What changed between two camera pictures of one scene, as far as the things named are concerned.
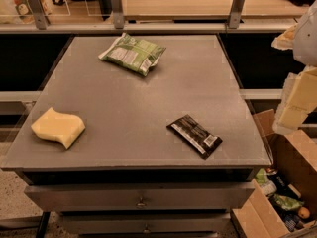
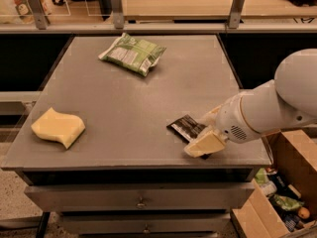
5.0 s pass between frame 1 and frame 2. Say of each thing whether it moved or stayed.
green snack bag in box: stayed
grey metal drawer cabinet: stayed
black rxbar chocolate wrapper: stayed
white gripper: moved
